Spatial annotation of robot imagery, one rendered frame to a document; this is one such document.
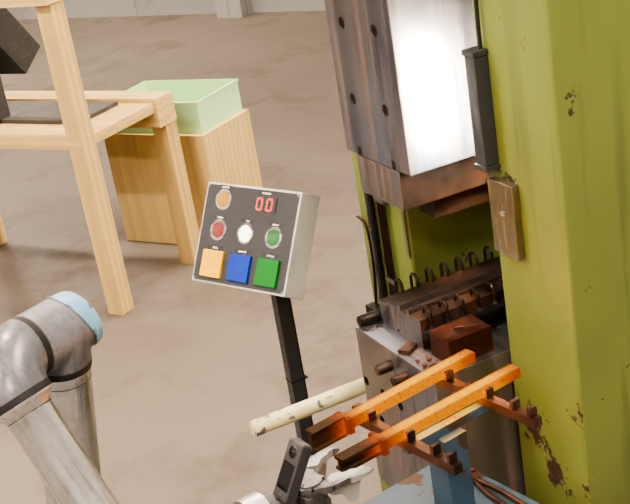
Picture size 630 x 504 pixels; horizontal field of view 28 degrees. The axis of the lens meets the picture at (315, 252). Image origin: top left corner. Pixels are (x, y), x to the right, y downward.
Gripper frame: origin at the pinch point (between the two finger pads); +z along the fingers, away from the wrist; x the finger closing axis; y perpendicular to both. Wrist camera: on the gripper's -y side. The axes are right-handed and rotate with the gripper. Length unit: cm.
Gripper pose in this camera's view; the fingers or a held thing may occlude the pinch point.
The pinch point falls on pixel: (352, 456)
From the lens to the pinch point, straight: 240.5
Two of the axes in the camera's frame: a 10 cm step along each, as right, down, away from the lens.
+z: 8.0, -3.4, 5.0
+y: 1.6, 9.2, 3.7
